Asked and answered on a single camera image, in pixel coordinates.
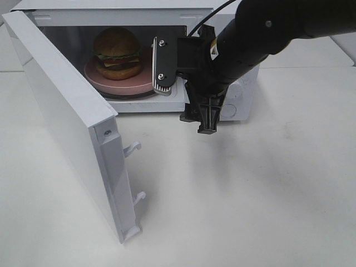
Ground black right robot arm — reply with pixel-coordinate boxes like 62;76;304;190
177;0;355;134

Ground glass microwave turntable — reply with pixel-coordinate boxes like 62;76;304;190
97;90;156;101

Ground pink round plate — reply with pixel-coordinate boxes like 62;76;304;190
84;47;153;95

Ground white round door button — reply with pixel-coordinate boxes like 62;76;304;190
221;104;237;118

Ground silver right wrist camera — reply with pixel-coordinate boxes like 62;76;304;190
152;34;177;96

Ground white microwave oven body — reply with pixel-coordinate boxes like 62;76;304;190
8;1;220;114

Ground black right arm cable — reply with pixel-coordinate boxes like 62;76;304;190
186;0;237;38

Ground white microwave door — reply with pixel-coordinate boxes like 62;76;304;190
3;11;146;243

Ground burger with lettuce and cheese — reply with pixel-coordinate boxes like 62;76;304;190
93;27;142;81

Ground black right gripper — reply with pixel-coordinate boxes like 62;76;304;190
177;24;231;135

